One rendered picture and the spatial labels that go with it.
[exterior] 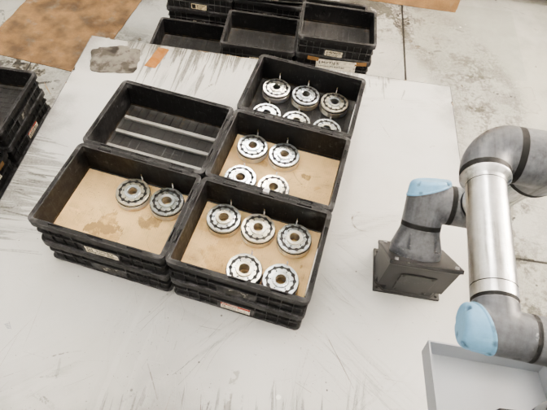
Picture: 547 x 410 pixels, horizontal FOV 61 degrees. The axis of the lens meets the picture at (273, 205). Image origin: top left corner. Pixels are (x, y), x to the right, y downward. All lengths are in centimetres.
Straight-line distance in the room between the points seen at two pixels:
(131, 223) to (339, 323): 70
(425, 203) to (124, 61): 138
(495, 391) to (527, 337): 41
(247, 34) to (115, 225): 166
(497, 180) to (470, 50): 287
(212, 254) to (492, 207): 79
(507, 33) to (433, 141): 223
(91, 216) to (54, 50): 210
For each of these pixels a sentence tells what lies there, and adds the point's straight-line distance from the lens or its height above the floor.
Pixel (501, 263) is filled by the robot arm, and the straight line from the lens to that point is 85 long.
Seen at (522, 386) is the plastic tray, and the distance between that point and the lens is 124.
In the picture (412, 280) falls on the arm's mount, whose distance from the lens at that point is 145.
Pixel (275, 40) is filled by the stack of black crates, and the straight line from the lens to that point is 280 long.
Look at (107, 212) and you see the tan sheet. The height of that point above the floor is 83.
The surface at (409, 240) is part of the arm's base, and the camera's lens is 140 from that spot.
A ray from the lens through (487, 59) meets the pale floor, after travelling 376.
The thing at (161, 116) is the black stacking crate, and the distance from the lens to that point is 172.
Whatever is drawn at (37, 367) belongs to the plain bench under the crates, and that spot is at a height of 70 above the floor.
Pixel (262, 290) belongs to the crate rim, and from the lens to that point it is 122.
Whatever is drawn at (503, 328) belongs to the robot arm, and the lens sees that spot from 80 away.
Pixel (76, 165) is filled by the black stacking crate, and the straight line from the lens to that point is 154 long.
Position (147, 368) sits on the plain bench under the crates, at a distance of 141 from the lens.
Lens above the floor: 205
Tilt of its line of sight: 56 degrees down
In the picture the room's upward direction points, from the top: 8 degrees clockwise
